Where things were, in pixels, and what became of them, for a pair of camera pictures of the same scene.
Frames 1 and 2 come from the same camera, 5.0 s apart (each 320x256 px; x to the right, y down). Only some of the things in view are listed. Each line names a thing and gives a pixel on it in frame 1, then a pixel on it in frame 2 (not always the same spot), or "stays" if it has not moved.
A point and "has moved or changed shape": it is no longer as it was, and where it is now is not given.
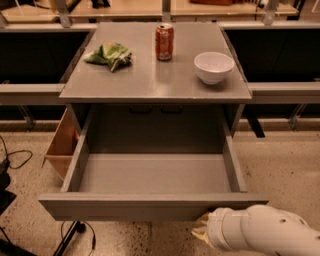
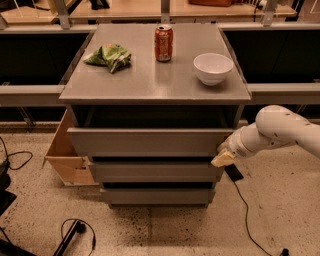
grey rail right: (285, 93) stays
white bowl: (213, 67) stays
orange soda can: (164, 35) stays
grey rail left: (31, 94) stays
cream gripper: (215, 226) to (237, 145)
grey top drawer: (150, 164) has moved or changed shape
